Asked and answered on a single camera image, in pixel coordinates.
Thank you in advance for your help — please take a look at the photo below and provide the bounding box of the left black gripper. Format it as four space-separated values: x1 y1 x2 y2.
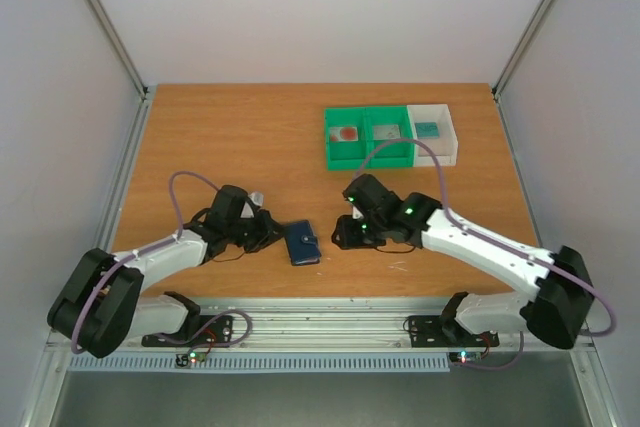
228 210 289 253

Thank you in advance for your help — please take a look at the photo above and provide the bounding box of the dark blue card holder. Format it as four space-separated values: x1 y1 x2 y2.
284 220 322 266

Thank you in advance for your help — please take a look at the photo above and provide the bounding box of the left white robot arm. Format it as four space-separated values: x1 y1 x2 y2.
47 185 285 358

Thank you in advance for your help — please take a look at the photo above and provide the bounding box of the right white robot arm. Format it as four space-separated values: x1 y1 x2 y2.
332 174 594 350

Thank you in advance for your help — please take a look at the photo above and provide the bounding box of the red patterned card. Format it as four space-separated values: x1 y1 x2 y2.
328 125 359 143

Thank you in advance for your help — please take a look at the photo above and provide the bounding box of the grey card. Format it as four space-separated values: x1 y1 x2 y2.
372 124 402 142

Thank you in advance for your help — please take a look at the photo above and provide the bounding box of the teal card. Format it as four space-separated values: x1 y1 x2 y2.
414 122 440 139

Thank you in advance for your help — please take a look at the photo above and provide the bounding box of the left green bin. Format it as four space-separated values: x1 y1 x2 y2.
324 107 368 171

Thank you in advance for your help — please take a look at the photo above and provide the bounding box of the green bin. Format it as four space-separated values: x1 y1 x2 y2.
324 107 368 171
365 105 415 169

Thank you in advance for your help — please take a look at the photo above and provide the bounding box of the middle green bin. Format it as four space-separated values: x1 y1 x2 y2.
365 105 415 169

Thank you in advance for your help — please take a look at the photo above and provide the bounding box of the white bin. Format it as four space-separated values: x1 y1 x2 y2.
407 104 458 166

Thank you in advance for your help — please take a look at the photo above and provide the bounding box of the left circuit board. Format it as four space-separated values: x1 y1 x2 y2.
174 352 208 368

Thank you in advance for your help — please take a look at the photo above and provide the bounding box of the circuit board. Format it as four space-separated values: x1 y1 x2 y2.
449 350 488 365
174 352 208 368

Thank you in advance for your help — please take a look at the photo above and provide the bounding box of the right circuit board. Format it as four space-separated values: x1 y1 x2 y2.
449 350 488 365

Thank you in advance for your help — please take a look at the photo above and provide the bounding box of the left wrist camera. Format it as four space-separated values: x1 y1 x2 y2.
241 192 264 219

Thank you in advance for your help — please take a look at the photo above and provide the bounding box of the aluminium front rail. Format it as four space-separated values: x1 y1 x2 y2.
44 296 596 354

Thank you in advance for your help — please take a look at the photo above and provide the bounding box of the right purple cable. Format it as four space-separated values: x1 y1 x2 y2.
352 136 619 337

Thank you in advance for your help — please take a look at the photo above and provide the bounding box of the purple cable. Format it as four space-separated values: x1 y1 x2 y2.
352 136 619 337
71 170 221 356

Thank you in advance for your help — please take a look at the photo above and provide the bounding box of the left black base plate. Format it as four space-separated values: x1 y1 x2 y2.
141 315 234 348

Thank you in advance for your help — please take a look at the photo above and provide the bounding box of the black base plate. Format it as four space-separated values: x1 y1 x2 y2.
403 315 500 348
141 315 234 348

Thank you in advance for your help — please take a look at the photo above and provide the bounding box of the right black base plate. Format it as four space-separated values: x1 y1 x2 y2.
403 315 500 348

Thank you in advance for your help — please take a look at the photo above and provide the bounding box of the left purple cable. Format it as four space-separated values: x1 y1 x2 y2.
71 170 221 356

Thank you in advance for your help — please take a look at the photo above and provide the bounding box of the grey slotted cable duct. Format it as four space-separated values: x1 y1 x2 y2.
68 352 450 374

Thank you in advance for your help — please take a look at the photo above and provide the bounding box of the right aluminium frame post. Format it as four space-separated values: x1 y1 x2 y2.
492 0 558 103

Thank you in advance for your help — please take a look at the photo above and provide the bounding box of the aluminium frame post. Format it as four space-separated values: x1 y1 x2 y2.
492 0 558 103
85 0 149 100

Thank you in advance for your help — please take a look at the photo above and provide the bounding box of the left aluminium frame post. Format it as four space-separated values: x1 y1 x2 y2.
85 0 149 100

